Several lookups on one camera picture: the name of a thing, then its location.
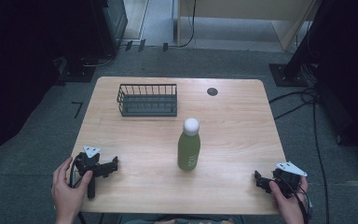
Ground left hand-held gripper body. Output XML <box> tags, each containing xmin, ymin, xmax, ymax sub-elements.
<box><xmin>74</xmin><ymin>145</ymin><xmax>114</xmax><ymax>200</ymax></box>

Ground black flat stand base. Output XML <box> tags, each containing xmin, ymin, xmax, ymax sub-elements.
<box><xmin>57</xmin><ymin>63</ymin><xmax>97</xmax><ymax>84</ymax></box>

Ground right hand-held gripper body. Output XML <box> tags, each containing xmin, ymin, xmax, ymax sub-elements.
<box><xmin>268</xmin><ymin>161</ymin><xmax>309</xmax><ymax>199</ymax></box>

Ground grey floor cable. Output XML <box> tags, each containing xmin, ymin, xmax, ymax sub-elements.
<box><xmin>80</xmin><ymin>53</ymin><xmax>117</xmax><ymax>68</ymax></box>

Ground person's right hand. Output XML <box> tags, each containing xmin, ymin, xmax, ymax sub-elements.
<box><xmin>268</xmin><ymin>175</ymin><xmax>310</xmax><ymax>218</ymax></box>

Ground person's left hand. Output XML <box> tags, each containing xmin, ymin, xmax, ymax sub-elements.
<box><xmin>51</xmin><ymin>156</ymin><xmax>94</xmax><ymax>218</ymax></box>

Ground light wooden furniture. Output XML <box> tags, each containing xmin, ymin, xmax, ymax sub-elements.
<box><xmin>176</xmin><ymin>0</ymin><xmax>322</xmax><ymax>52</ymax></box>

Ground green bottle with white cap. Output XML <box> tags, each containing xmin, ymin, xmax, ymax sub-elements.
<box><xmin>176</xmin><ymin>117</ymin><xmax>201</xmax><ymax>172</ymax></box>

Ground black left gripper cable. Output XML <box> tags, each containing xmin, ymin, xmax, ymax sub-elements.
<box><xmin>69</xmin><ymin>156</ymin><xmax>88</xmax><ymax>224</ymax></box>

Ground black hanging cable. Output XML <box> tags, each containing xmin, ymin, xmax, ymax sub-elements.
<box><xmin>178</xmin><ymin>0</ymin><xmax>198</xmax><ymax>49</ymax></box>

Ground black wire basket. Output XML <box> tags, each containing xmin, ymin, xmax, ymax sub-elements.
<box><xmin>116</xmin><ymin>83</ymin><xmax>179</xmax><ymax>118</ymax></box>

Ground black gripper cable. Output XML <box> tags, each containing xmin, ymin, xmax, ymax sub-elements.
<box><xmin>69</xmin><ymin>156</ymin><xmax>88</xmax><ymax>224</ymax></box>
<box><xmin>276</xmin><ymin>175</ymin><xmax>313</xmax><ymax>224</ymax></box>

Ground black cabinet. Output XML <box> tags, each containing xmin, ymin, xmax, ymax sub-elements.
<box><xmin>89</xmin><ymin>0</ymin><xmax>129</xmax><ymax>58</ymax></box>

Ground black metal stand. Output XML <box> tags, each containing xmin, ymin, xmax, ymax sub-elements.
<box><xmin>268</xmin><ymin>0</ymin><xmax>334</xmax><ymax>88</ymax></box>

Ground black floor cables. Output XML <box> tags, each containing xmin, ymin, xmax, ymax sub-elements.
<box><xmin>268</xmin><ymin>88</ymin><xmax>331</xmax><ymax>224</ymax></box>

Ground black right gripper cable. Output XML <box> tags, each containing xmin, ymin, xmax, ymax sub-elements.
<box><xmin>276</xmin><ymin>175</ymin><xmax>313</xmax><ymax>224</ymax></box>

